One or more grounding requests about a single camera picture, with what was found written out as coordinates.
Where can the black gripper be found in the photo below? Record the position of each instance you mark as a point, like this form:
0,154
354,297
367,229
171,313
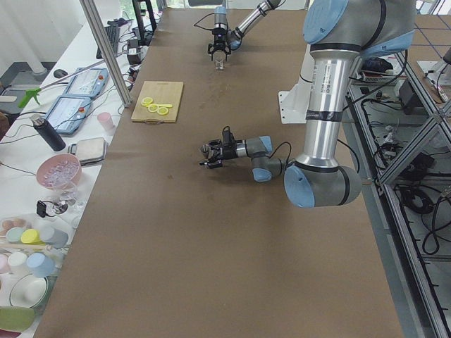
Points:
218,38
230,152

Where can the steel jigger measuring cup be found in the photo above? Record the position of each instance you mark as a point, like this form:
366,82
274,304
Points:
205,150

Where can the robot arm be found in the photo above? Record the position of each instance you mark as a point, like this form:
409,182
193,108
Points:
337,33
227,40

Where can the pink plastic cup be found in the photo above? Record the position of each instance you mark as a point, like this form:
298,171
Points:
105,119

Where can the yellow cup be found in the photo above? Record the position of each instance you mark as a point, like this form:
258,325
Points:
31,237

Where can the blue cup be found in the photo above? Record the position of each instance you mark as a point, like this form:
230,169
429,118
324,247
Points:
40,265

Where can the wooden cutting board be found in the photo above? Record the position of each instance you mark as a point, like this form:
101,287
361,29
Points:
162,92

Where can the middle lemon slice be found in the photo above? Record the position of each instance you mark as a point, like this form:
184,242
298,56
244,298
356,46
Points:
153,108

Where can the far lemon slice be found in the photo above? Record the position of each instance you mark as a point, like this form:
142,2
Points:
147,101

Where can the black keyboard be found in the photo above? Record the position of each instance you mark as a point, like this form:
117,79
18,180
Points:
113,34

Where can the kitchen scale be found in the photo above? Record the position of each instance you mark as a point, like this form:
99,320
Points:
89,151

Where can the upper teach pendant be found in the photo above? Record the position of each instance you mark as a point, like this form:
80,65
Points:
87,84

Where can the teach pendant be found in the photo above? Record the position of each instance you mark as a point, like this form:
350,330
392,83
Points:
67,113
87,84

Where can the lower teach pendant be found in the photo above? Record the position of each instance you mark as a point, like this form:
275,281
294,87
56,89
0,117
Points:
67,113

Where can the pink bowl with ice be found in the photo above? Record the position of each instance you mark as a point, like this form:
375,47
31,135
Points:
59,171

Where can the computer mouse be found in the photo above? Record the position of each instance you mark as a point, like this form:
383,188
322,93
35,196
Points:
59,73

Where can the black water bottle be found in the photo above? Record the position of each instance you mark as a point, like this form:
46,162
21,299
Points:
47,132

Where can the green spray bottle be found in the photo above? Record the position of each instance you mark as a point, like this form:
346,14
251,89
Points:
29,95

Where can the white plate green rim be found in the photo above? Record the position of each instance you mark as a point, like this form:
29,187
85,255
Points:
29,291

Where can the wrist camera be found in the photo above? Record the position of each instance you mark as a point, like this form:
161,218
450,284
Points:
228,138

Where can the lemon slice near handle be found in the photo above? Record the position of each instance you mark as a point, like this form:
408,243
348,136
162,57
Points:
162,111

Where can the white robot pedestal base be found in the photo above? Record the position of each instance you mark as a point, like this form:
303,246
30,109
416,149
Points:
293,104

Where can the aluminium frame post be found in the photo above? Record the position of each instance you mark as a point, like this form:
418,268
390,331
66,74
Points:
100,37

